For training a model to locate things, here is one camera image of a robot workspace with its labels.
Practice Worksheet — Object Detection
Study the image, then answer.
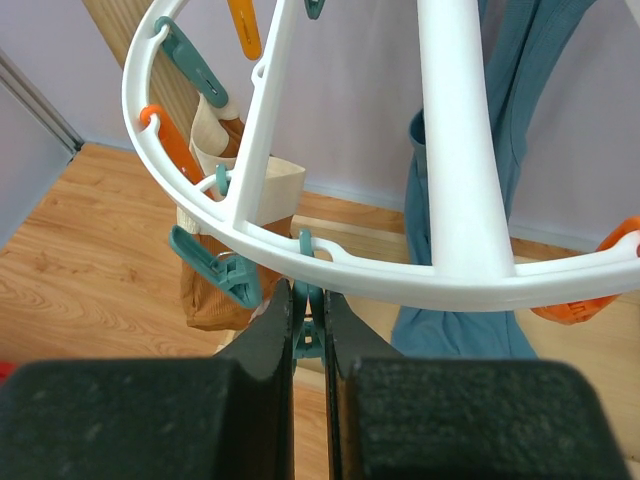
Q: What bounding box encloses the white round clip hanger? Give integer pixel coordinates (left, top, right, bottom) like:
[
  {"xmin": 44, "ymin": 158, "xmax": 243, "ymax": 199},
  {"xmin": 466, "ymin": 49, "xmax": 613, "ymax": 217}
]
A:
[{"xmin": 122, "ymin": 1, "xmax": 639, "ymax": 312}]

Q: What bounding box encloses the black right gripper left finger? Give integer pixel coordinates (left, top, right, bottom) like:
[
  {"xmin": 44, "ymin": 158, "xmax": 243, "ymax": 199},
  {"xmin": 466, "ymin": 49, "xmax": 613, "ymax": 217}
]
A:
[{"xmin": 1, "ymin": 281, "xmax": 294, "ymax": 479}]

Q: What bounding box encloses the orange clip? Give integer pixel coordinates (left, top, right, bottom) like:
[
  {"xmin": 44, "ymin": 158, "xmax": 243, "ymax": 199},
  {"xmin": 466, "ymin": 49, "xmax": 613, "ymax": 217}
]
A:
[{"xmin": 139, "ymin": 104, "xmax": 205, "ymax": 185}]

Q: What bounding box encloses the brown cream hanging sock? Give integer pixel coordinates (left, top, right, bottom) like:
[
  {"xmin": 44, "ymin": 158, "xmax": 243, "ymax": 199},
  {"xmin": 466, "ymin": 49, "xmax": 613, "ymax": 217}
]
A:
[{"xmin": 177, "ymin": 92, "xmax": 307, "ymax": 332}]

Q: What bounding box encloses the teal blue hanging sock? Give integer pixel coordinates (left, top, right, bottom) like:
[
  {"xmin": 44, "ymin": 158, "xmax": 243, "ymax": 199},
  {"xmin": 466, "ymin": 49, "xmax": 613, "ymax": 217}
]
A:
[{"xmin": 389, "ymin": 0, "xmax": 571, "ymax": 361}]

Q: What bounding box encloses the teal clip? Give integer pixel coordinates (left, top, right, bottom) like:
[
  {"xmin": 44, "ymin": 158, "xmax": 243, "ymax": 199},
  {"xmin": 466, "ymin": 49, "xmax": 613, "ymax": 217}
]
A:
[
  {"xmin": 168, "ymin": 225, "xmax": 263, "ymax": 309},
  {"xmin": 154, "ymin": 16, "xmax": 229, "ymax": 108}
]

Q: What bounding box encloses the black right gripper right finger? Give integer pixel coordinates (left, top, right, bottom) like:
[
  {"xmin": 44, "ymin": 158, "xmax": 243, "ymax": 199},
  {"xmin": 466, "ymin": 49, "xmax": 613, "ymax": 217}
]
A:
[{"xmin": 324, "ymin": 292, "xmax": 630, "ymax": 479}]

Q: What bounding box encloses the teal clip gripped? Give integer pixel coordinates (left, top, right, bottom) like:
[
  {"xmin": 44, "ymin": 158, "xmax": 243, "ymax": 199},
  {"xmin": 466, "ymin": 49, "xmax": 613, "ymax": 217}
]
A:
[{"xmin": 292, "ymin": 279, "xmax": 325, "ymax": 364}]

